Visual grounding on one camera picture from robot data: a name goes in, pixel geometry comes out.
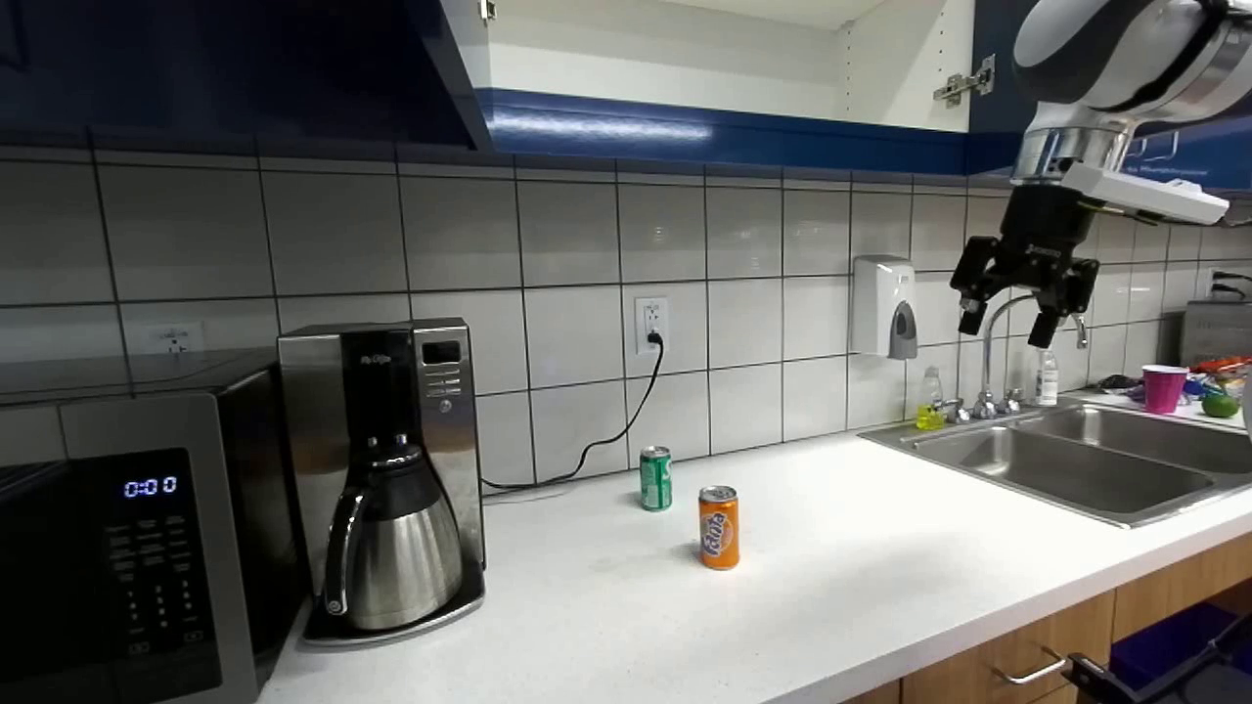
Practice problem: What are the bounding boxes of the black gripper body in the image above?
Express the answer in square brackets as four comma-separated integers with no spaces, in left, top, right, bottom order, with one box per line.
[989,178,1102,283]

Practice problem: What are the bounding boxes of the orange soda can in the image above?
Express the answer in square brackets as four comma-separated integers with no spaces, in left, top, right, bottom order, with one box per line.
[698,480,745,576]

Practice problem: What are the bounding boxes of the open blue cabinet door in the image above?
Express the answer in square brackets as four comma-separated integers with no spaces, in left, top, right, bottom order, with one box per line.
[0,0,492,157]
[972,0,1049,137]

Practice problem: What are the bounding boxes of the closed blue cabinet door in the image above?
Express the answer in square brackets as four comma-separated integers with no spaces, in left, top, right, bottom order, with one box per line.
[1118,113,1252,195]

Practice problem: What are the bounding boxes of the wooden base cabinet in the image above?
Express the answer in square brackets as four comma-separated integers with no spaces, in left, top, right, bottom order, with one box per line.
[845,530,1252,704]

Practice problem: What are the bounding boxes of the green soda can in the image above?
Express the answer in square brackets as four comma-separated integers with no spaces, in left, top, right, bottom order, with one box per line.
[636,442,677,517]

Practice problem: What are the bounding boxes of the chrome gooseneck faucet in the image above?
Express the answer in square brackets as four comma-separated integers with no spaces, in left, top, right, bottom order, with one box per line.
[977,289,1093,422]

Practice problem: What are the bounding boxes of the pink plastic cup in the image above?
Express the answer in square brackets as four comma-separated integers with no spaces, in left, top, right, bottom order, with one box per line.
[1139,358,1192,417]

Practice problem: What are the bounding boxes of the yellow dish soap bottle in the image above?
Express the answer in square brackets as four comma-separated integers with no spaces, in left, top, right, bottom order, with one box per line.
[909,363,949,433]

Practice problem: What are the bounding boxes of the grey metal countertop appliance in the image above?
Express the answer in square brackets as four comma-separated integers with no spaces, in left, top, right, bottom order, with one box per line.
[1179,270,1252,367]

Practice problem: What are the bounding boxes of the stainless steel sink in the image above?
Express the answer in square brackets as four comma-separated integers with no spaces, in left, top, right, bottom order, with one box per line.
[863,404,1252,526]

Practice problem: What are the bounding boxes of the green round bowl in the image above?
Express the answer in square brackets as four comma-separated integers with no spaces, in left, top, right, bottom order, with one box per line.
[1197,378,1243,422]

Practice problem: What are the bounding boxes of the white outlet with plug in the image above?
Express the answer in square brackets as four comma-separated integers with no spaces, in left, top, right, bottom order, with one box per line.
[629,292,672,367]

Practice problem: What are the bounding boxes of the blue plastic bin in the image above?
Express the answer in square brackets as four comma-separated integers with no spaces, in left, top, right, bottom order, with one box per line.
[1107,598,1252,696]

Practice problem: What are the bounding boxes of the black steel coffee maker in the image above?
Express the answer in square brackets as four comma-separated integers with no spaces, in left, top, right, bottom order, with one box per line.
[275,315,489,648]

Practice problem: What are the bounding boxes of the stainless steel coffee carafe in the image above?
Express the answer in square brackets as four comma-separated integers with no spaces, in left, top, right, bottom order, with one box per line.
[321,442,468,636]

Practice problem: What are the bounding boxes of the black steel microwave oven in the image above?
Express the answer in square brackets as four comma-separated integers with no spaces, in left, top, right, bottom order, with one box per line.
[0,363,309,704]

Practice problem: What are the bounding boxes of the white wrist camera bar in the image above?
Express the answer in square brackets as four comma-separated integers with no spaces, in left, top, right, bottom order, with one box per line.
[1015,111,1232,225]

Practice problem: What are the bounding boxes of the white wall soap dispenser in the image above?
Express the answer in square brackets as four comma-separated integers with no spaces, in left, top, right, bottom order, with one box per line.
[850,254,922,363]

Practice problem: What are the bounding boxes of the open blue wall cabinet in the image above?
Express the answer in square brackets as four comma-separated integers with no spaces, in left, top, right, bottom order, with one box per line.
[433,0,1021,178]

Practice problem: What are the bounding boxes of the metal drawer handle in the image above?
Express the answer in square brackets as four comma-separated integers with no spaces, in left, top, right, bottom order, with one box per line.
[989,648,1072,693]

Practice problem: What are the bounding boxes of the black power cord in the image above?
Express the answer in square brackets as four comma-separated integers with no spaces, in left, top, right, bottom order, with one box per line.
[480,331,668,498]

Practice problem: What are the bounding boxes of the empty white wall outlet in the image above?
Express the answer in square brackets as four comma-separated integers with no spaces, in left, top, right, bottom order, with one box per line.
[155,326,200,367]

